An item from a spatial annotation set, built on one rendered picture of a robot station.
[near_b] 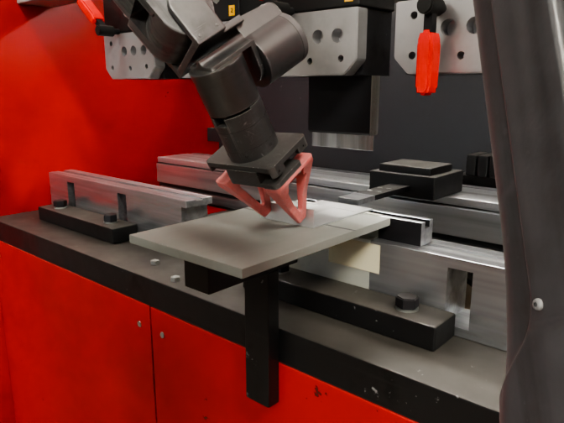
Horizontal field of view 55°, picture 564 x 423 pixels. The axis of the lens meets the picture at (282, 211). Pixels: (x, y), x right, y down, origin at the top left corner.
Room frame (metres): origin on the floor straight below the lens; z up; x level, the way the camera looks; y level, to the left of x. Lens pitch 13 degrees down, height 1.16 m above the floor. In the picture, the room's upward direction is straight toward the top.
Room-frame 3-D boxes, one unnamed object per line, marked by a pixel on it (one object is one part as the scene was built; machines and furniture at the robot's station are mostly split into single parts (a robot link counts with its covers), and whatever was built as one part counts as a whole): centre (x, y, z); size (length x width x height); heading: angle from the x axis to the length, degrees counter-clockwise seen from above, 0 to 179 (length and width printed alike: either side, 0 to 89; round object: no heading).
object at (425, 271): (0.70, -0.12, 0.92); 0.39 x 0.06 x 0.10; 49
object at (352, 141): (0.74, -0.08, 1.13); 0.10 x 0.02 x 0.10; 49
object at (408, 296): (0.60, -0.15, 0.91); 0.03 x 0.03 x 0.02
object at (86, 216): (1.09, 0.41, 0.89); 0.30 x 0.05 x 0.03; 49
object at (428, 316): (0.67, -0.07, 0.89); 0.30 x 0.05 x 0.03; 49
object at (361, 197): (0.86, -0.18, 1.01); 0.26 x 0.12 x 0.05; 139
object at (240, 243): (0.62, 0.02, 1.00); 0.26 x 0.18 x 0.01; 139
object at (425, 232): (0.72, -0.10, 0.98); 0.20 x 0.03 x 0.03; 49
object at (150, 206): (1.10, 0.33, 0.92); 0.50 x 0.06 x 0.10; 49
